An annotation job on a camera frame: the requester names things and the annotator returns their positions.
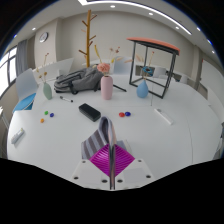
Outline black and white marker pen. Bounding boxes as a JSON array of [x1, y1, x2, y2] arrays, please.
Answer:
[[59, 95, 74, 103]]

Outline grey backpack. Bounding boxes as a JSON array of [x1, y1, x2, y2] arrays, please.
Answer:
[[53, 66, 105, 95]]

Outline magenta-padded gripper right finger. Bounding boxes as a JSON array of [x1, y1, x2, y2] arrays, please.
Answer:
[[110, 143, 154, 191]]

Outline round wall clock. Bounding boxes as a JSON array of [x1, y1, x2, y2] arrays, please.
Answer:
[[38, 31, 50, 43]]

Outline green vase with dried stems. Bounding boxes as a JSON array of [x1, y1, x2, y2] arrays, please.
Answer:
[[35, 52, 54, 101]]

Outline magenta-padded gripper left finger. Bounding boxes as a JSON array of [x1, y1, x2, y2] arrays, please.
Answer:
[[71, 143, 112, 191]]

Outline wooden coat rack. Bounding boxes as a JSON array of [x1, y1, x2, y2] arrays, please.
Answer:
[[78, 9, 98, 69]]

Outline white plastic bar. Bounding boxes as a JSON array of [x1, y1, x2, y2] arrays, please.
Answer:
[[153, 107, 174, 126]]

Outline pink vase with flowers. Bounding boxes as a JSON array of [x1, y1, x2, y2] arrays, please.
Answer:
[[94, 44, 114, 101]]

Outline black rectangular box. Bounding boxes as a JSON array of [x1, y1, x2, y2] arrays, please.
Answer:
[[78, 102, 102, 123]]

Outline orange-topped black frame table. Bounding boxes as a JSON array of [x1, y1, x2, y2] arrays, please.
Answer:
[[126, 36, 181, 100]]

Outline white side desk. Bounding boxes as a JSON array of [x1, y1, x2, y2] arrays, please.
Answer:
[[0, 105, 8, 129]]

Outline blue vase with dried stems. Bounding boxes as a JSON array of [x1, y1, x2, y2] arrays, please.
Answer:
[[136, 51, 156, 99]]

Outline long ceiling light strip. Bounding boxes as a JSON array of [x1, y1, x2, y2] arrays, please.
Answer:
[[78, 0, 193, 36]]

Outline window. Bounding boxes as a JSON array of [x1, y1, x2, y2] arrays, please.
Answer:
[[0, 46, 18, 98]]

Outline grey curtain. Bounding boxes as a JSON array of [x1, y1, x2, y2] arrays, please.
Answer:
[[15, 39, 29, 78]]

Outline round ceiling spotlights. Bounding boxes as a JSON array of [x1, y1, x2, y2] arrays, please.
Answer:
[[31, 3, 214, 54]]

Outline pink and grey striped towel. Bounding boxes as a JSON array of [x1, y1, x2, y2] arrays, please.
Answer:
[[80, 116, 133, 161]]

